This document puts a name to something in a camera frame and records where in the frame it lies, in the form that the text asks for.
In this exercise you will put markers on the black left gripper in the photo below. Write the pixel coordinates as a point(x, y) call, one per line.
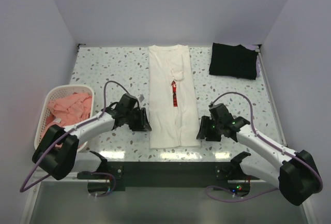
point(143, 124)

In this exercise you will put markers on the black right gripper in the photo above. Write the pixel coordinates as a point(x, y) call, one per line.
point(204, 132)

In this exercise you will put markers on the white t-shirt red print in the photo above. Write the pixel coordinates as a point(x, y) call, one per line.
point(173, 111)

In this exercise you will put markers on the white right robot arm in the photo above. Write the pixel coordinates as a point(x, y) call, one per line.
point(294, 173)

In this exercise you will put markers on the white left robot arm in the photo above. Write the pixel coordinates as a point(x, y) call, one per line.
point(57, 153)

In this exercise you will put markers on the pink crumpled t-shirt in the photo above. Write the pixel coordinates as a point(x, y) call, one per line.
point(68, 110)

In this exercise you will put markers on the black folded t-shirt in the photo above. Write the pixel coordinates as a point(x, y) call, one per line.
point(233, 61)

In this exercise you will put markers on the white plastic laundry basket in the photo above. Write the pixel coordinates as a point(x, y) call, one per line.
point(59, 92)

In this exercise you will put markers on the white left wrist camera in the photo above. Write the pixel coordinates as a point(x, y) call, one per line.
point(140, 98)

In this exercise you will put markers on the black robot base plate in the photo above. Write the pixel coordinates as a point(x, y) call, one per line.
point(118, 176)

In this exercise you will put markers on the aluminium frame rail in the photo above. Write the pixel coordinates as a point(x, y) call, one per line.
point(66, 201)

